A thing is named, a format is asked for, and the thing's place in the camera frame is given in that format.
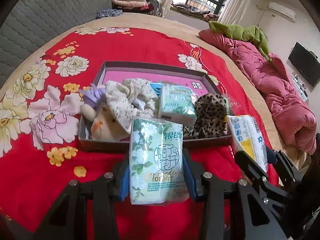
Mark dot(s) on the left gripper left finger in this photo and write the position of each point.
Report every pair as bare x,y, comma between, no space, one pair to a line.
67,217

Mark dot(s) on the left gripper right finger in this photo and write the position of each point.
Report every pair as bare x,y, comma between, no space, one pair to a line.
232,210

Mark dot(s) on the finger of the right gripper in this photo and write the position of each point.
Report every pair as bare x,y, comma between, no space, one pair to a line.
286,170
259,179

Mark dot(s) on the white yellow wipes packet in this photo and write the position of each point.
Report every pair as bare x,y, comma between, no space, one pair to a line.
248,137

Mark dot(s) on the green tissue pack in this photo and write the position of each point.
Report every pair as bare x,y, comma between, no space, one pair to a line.
176,105
156,163

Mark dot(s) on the leopard print scrunchie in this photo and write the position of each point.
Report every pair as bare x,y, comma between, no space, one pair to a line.
211,110

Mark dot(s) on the white floral scrunchie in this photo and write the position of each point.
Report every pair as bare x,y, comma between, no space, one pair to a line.
120,98

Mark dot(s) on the green sponge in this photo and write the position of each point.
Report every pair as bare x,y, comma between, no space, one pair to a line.
233,107

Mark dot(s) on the plush toy with purple bow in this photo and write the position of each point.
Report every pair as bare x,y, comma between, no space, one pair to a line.
104,125

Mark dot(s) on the beige bed sheet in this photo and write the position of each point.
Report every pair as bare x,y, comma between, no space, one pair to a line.
183,32

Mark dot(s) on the pink quilted comforter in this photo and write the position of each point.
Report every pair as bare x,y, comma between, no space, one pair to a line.
295,122

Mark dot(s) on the tv cabinet with items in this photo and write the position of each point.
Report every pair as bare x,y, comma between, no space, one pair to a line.
300,87

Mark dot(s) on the red floral blanket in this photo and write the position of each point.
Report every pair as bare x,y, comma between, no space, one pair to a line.
40,109

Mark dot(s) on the shallow grey box tray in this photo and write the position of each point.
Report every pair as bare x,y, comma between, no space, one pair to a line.
89,144

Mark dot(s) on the green blanket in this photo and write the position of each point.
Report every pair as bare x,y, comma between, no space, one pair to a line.
252,34

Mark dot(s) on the white air conditioner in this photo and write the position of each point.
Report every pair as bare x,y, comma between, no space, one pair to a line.
280,9

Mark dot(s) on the right white curtain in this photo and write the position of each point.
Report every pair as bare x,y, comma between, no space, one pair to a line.
234,11

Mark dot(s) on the bedding on window sill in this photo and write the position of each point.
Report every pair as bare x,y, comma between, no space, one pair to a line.
188,10

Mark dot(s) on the stack of folded blankets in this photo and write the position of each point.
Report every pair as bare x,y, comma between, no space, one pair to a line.
149,7

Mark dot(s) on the blue patterned cloth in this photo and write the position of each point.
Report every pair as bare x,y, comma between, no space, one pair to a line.
108,13

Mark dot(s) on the grey quilted headboard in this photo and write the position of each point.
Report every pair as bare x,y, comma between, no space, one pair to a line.
33,23

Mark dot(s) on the black wall television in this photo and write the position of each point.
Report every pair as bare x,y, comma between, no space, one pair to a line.
306,63

